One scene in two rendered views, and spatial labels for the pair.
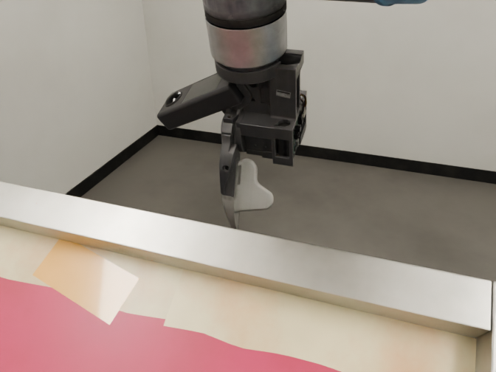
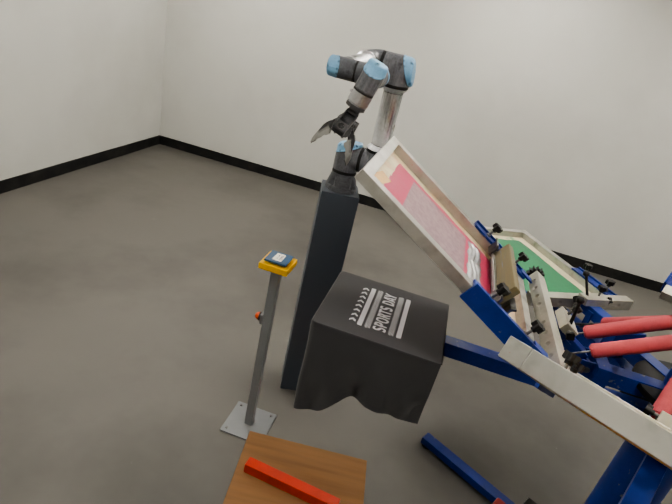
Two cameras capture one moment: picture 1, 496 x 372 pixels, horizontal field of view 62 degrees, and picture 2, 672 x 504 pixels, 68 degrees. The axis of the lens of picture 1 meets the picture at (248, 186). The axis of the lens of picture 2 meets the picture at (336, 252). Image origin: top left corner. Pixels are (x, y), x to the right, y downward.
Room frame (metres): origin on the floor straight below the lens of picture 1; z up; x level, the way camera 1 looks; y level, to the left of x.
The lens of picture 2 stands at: (0.64, 1.73, 1.95)
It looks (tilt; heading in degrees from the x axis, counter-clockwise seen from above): 26 degrees down; 261
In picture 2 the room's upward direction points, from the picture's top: 13 degrees clockwise
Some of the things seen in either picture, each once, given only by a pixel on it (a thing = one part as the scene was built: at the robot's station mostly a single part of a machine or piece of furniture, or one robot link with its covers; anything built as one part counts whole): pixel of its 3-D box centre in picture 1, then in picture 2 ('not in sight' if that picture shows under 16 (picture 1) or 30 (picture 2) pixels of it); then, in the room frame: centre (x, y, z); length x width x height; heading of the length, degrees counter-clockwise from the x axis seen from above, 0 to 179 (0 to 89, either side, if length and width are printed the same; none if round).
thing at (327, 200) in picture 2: not in sight; (316, 293); (0.34, -0.53, 0.60); 0.18 x 0.18 x 1.20; 88
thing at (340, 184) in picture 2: not in sight; (342, 178); (0.34, -0.53, 1.25); 0.15 x 0.15 x 0.10
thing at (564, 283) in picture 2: not in sight; (543, 261); (-0.74, -0.42, 1.05); 1.08 x 0.61 x 0.23; 102
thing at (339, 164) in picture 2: not in sight; (349, 155); (0.33, -0.52, 1.37); 0.13 x 0.12 x 0.14; 160
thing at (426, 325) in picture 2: not in sight; (386, 312); (0.14, 0.11, 0.95); 0.48 x 0.44 x 0.01; 162
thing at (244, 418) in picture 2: not in sight; (262, 348); (0.58, -0.16, 0.48); 0.22 x 0.22 x 0.96; 72
